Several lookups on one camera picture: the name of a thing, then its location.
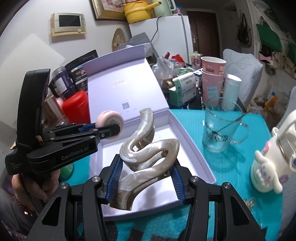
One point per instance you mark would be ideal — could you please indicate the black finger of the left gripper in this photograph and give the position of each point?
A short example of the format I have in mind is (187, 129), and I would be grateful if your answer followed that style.
(90, 141)

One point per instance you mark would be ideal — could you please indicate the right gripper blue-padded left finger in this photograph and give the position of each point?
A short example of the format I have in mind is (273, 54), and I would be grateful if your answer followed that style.
(71, 205)

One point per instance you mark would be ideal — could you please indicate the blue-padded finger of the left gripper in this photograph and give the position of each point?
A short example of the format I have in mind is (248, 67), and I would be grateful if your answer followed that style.
(70, 131)

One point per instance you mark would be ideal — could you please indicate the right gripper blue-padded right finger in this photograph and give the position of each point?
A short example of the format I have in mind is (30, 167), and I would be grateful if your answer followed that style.
(179, 182)

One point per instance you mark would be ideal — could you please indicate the pink round tape-like compact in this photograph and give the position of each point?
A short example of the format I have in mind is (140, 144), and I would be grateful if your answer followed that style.
(110, 117)

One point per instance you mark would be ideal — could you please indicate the pearly wavy hair claw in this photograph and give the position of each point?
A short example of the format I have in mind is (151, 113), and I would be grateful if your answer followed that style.
(149, 161)

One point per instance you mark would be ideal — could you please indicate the person's left hand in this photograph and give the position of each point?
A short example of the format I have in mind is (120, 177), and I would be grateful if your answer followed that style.
(44, 193)

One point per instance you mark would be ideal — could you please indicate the red plastic container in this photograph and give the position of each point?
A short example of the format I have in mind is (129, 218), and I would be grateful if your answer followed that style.
(76, 108)

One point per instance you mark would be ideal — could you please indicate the dark purple jar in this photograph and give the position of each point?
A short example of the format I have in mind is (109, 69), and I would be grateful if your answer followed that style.
(61, 84)

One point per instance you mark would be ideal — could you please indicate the black snack packet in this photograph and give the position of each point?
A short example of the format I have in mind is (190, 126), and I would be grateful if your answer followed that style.
(76, 71)

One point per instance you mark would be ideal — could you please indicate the open lavender gift box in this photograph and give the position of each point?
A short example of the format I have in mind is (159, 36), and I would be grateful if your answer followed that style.
(123, 81)

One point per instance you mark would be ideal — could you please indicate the cream Cinnamoroll water bottle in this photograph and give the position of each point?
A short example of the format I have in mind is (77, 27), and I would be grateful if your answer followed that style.
(273, 166)

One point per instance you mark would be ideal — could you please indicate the teal bubble mailer mat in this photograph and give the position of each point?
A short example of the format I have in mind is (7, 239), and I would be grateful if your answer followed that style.
(231, 165)

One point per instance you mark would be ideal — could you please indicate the glass Hello Kitty mug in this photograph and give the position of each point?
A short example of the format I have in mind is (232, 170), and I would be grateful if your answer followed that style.
(214, 107)

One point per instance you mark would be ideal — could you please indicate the clear plastic bag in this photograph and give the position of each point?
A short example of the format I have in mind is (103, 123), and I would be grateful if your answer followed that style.
(165, 69)

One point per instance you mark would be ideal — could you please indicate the green white medicine box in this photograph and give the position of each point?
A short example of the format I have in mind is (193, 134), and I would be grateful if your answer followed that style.
(184, 89)

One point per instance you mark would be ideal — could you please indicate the gold framed picture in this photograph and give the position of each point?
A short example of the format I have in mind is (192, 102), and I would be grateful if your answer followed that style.
(108, 10)

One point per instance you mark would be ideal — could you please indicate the white refrigerator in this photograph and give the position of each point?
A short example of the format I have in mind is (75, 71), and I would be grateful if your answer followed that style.
(167, 34)

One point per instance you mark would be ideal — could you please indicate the pale mint tumbler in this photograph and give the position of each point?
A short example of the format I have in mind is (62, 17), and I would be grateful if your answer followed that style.
(230, 92)

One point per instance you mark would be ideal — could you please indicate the yellow pot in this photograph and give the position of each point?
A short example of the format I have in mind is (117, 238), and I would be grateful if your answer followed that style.
(137, 11)

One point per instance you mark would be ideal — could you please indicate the pink paper cups stack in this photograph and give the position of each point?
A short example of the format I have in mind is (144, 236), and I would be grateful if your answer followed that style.
(213, 74)

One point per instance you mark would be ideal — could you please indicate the light green electric kettle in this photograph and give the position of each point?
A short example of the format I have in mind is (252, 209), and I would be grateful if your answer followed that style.
(165, 9)

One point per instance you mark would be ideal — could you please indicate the dark brown door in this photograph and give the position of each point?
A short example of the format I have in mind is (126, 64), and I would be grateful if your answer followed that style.
(205, 33)

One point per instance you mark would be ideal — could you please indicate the black hanging handbag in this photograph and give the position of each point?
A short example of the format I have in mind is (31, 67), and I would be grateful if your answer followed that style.
(244, 32)

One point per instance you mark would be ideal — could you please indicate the green tote bag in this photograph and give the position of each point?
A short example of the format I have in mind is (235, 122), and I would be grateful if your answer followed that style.
(269, 38)

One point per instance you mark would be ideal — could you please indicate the woven wall plate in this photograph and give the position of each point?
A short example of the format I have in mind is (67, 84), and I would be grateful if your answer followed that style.
(118, 39)

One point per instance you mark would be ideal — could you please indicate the wall intercom panel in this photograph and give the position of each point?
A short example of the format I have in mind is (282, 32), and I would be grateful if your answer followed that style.
(63, 24)

